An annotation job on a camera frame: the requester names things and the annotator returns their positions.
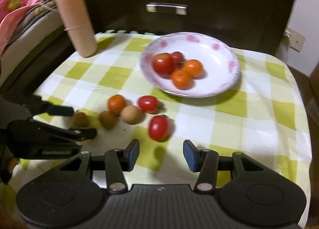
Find dark brown longan fruit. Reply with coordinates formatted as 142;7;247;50
72;112;89;128

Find large red tomato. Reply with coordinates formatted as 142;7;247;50
152;53;176;77

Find tan longan fruit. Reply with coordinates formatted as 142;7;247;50
120;105;145;125

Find small orange on cloth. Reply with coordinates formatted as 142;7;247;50
107;94;127;116

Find red oval tomato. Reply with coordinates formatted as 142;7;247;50
137;95;163;114

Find green white checkered tablecloth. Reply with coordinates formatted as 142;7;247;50
38;34;312;195

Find white floral plate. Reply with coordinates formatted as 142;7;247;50
140;32;241;98

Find small orange in plate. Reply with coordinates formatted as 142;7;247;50
183;59;203;78

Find pink floral bedding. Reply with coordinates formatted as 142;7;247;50
1;0;46;52

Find small red cherry tomato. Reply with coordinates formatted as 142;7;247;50
171;52;185;65

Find pink ribbed cylinder case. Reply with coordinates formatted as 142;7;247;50
55;0;97;58

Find dark wooden cabinet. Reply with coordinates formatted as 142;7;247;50
85;0;295;55

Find white wall socket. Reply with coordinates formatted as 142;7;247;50
284;27;305;53

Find clear acrylic drawer handle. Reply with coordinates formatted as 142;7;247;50
146;2;188;15

